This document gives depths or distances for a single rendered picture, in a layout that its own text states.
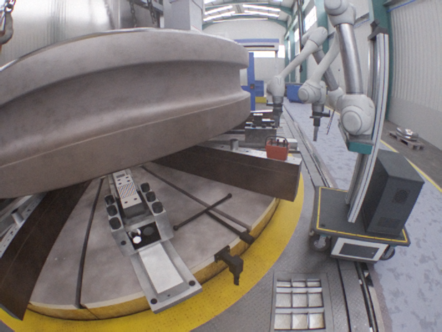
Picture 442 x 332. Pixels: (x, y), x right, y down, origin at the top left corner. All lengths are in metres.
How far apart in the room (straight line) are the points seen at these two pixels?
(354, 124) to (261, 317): 1.29
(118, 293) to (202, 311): 0.58
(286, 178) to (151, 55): 1.41
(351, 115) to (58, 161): 1.66
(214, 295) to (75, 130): 1.49
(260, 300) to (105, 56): 1.88
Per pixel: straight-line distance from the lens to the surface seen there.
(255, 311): 1.46
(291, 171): 1.67
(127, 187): 1.20
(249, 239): 1.37
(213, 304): 1.49
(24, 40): 3.92
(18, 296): 1.68
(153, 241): 1.26
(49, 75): 1.34
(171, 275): 1.10
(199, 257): 1.34
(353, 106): 1.03
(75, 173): 1.38
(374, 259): 1.88
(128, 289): 1.32
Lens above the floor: 1.36
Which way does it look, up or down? 26 degrees down
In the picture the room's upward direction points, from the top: 3 degrees counter-clockwise
